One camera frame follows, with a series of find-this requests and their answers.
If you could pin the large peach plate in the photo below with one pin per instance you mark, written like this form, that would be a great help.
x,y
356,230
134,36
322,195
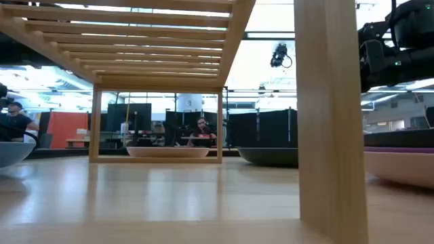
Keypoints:
x,y
403,169

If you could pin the small peach plate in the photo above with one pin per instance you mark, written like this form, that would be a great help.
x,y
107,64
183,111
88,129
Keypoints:
x,y
167,152

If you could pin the large blue plate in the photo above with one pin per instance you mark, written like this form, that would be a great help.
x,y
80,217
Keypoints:
x,y
13,154

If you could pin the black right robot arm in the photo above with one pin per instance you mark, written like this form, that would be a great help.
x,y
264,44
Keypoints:
x,y
415,23

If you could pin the slatted wooden shelf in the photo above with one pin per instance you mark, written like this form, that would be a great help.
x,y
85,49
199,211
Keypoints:
x,y
329,101

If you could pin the black partition curtain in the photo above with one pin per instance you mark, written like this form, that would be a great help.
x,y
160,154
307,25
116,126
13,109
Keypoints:
x,y
179,125
264,128

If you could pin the small black plate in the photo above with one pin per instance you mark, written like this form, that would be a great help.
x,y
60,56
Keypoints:
x,y
268,156

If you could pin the person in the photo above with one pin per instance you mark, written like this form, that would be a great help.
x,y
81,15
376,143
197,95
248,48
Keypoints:
x,y
202,130
17,122

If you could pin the white cylinder tank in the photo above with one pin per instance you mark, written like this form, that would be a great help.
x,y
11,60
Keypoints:
x,y
190,101

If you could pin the black monitor screen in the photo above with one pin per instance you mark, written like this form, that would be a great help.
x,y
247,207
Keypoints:
x,y
129,117

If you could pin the yellow pole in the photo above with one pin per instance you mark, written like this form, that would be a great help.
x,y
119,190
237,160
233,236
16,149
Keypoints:
x,y
127,115

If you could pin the white container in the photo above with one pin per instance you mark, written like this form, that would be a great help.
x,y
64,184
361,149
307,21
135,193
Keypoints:
x,y
124,128

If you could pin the low wooden table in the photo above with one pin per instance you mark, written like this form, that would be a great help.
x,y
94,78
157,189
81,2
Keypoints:
x,y
76,140

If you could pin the red partition panel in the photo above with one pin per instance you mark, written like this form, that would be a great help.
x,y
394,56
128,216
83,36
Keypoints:
x,y
66,128

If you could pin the black hanging camera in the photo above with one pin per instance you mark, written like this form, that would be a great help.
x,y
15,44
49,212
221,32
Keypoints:
x,y
278,56

